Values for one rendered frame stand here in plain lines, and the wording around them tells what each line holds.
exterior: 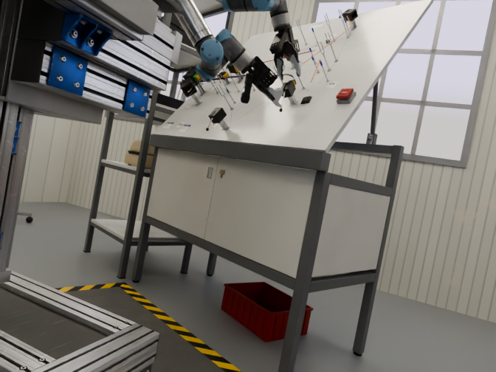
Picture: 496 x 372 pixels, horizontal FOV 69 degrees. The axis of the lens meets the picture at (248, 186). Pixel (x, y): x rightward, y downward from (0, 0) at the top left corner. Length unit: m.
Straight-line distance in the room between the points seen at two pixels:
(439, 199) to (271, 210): 2.00
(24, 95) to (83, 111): 0.17
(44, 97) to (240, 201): 0.86
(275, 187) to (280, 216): 0.12
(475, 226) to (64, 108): 2.89
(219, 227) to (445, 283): 2.11
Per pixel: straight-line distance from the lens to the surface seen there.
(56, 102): 1.03
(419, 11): 1.95
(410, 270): 3.24
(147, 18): 0.88
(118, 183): 4.35
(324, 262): 1.40
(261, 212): 1.45
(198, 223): 1.75
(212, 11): 2.83
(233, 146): 1.56
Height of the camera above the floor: 0.74
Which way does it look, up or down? 2 degrees down
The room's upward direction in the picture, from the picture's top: 11 degrees clockwise
